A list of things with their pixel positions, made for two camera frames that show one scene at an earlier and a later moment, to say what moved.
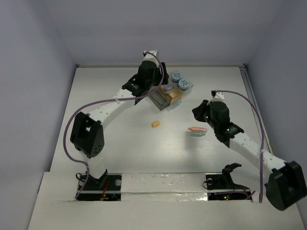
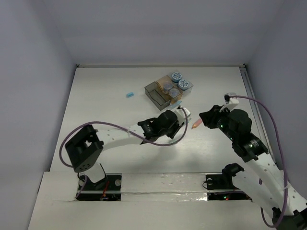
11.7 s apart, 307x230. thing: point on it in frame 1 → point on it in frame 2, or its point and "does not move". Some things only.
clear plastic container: (179, 80) does not move
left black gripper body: (162, 72) → (174, 126)
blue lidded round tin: (176, 76) does not move
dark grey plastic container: (159, 100) does not move
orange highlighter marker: (198, 129) → (196, 123)
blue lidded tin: (183, 84) does not move
